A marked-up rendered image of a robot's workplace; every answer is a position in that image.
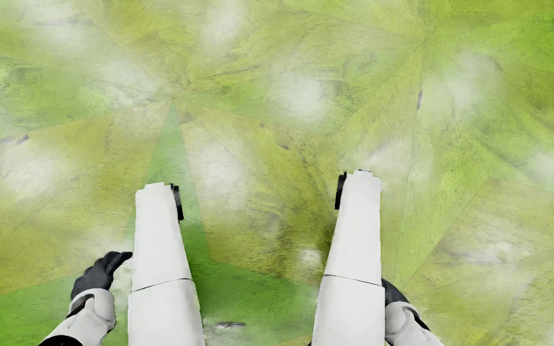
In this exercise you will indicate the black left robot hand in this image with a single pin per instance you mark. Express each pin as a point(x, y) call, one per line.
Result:
point(96, 276)

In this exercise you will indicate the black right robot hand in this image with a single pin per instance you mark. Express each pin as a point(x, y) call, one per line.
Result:
point(392, 292)

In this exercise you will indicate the white right robot leg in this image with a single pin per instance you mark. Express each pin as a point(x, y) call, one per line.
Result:
point(354, 269)

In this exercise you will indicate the white robot leg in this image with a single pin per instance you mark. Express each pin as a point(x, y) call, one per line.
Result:
point(161, 269)
point(354, 269)

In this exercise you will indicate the white left robot leg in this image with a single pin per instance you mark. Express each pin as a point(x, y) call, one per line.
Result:
point(161, 269)

